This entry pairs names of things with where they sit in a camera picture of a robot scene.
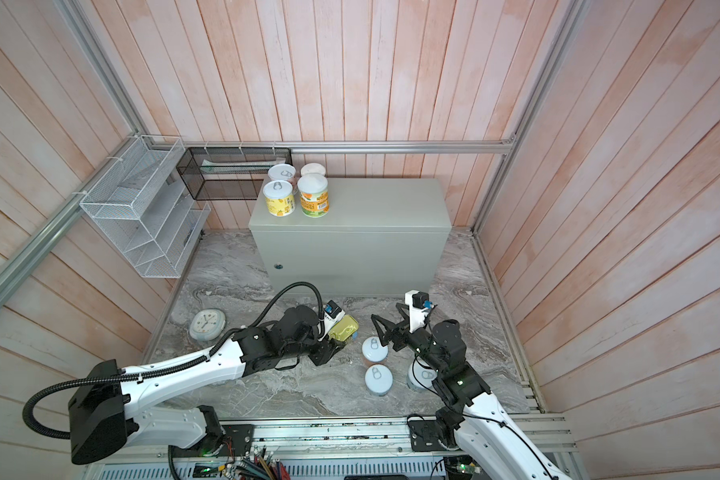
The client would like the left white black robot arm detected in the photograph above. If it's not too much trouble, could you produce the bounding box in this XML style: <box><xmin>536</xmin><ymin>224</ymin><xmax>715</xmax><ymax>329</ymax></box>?
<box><xmin>68</xmin><ymin>303</ymin><xmax>358</xmax><ymax>465</ymax></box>

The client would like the yellow label white-lid can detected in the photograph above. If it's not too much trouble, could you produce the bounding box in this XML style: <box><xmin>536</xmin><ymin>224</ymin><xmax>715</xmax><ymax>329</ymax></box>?
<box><xmin>262</xmin><ymin>180</ymin><xmax>295</xmax><ymax>217</ymax></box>

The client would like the colourful wire bundle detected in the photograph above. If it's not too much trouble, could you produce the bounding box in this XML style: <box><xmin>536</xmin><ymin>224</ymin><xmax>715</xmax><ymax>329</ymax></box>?
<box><xmin>230</xmin><ymin>449</ymin><xmax>292</xmax><ymax>480</ymax></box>

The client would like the yellow can plain lid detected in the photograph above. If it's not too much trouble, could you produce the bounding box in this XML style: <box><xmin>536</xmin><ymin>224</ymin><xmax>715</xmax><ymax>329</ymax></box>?
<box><xmin>300</xmin><ymin>162</ymin><xmax>327</xmax><ymax>176</ymax></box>

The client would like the yellow oval sardine tin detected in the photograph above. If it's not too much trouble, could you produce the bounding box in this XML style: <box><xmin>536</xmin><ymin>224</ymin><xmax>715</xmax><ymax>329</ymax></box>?
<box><xmin>328</xmin><ymin>314</ymin><xmax>359</xmax><ymax>342</ymax></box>

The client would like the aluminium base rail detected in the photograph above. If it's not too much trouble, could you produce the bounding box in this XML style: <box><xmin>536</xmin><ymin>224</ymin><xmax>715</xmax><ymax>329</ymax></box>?
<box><xmin>77</xmin><ymin>413</ymin><xmax>577</xmax><ymax>480</ymax></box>

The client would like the brown label pull-tab can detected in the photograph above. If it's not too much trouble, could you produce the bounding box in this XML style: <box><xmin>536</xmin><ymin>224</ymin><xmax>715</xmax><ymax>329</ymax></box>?
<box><xmin>361</xmin><ymin>336</ymin><xmax>388</xmax><ymax>367</ymax></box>

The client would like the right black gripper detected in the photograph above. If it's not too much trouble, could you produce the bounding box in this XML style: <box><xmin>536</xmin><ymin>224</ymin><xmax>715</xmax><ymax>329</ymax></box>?
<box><xmin>374</xmin><ymin>302</ymin><xmax>445</xmax><ymax>376</ymax></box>

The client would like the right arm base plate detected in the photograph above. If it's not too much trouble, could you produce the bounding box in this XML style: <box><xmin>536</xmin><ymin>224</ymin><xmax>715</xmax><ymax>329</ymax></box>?
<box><xmin>406</xmin><ymin>417</ymin><xmax>457</xmax><ymax>453</ymax></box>

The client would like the pink label white can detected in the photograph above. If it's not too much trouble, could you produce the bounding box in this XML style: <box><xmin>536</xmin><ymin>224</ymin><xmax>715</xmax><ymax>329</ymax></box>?
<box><xmin>267</xmin><ymin>163</ymin><xmax>297</xmax><ymax>184</ymax></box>

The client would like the grey metal cabinet box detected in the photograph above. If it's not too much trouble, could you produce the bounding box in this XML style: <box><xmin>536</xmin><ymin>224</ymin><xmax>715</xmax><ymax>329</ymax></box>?
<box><xmin>249</xmin><ymin>178</ymin><xmax>452</xmax><ymax>297</ymax></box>

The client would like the black corrugated cable hose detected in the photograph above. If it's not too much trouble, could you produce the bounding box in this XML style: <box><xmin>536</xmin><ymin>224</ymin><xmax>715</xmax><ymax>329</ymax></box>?
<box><xmin>22</xmin><ymin>353</ymin><xmax>208</xmax><ymax>440</ymax></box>

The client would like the teal label pull-tab can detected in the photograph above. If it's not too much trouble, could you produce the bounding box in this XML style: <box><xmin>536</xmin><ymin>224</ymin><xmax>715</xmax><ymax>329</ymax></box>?
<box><xmin>407</xmin><ymin>360</ymin><xmax>437</xmax><ymax>391</ymax></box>

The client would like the white wire mesh shelf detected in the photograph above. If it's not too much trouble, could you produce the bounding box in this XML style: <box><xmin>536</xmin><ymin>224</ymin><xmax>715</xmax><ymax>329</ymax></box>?
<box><xmin>80</xmin><ymin>135</ymin><xmax>211</xmax><ymax>279</ymax></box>

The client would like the black mesh wall basket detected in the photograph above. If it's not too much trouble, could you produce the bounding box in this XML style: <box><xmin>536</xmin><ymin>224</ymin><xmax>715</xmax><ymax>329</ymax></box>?
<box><xmin>176</xmin><ymin>146</ymin><xmax>293</xmax><ymax>201</ymax></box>

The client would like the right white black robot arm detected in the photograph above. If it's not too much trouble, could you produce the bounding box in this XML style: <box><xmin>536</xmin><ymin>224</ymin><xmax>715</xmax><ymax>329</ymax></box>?
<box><xmin>371</xmin><ymin>314</ymin><xmax>569</xmax><ymax>479</ymax></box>

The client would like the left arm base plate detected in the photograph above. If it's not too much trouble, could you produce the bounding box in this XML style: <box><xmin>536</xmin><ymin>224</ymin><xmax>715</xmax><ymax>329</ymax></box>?
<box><xmin>169</xmin><ymin>424</ymin><xmax>255</xmax><ymax>458</ymax></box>

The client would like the blue label pull-tab can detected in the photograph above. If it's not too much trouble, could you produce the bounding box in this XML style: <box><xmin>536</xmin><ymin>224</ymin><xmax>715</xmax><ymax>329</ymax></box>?
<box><xmin>364</xmin><ymin>364</ymin><xmax>394</xmax><ymax>396</ymax></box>

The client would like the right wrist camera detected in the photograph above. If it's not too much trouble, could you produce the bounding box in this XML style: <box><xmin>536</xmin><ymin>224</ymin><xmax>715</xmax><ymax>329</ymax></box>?
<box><xmin>404</xmin><ymin>290</ymin><xmax>435</xmax><ymax>333</ymax></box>

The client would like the orange can plain lid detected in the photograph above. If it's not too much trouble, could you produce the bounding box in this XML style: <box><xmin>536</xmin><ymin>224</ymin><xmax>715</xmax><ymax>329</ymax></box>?
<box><xmin>297</xmin><ymin>174</ymin><xmax>330</xmax><ymax>218</ymax></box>

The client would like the small white round clock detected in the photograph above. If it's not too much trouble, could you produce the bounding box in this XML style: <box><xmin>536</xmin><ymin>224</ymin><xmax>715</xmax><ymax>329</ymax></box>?
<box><xmin>188</xmin><ymin>308</ymin><xmax>226</xmax><ymax>342</ymax></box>

